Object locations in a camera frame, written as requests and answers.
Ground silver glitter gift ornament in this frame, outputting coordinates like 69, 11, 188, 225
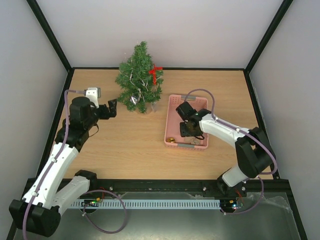
130, 95, 140, 105

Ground clear wire fairy lights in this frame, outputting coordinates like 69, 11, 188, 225
115, 52, 164, 102

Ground clear plastic battery box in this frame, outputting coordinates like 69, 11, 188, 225
151, 102, 158, 113

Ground red bow ornament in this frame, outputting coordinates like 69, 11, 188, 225
148, 64, 163, 86

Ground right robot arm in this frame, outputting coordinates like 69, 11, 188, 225
175, 101, 277, 196

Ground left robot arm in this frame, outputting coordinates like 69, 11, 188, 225
9, 96, 117, 237

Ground small green christmas tree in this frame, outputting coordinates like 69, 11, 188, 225
115, 41, 164, 114

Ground round wooden tree base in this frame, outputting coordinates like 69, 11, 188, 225
141, 104, 154, 115

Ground pink perforated plastic basket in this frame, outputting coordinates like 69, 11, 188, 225
164, 94, 209, 151

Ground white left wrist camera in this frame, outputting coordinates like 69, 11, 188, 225
85, 87, 101, 109

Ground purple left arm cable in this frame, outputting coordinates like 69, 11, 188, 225
22, 89, 87, 240

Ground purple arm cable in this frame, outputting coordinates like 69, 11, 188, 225
22, 89, 87, 240
183, 88, 279, 216

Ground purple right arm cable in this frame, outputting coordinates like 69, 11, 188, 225
183, 88, 279, 216

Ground black enclosure frame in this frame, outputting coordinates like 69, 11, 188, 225
7, 0, 309, 240

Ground light blue cable duct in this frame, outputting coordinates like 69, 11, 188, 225
69, 199, 221, 210

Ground black aluminium mounting rail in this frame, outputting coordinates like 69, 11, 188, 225
94, 178, 248, 198

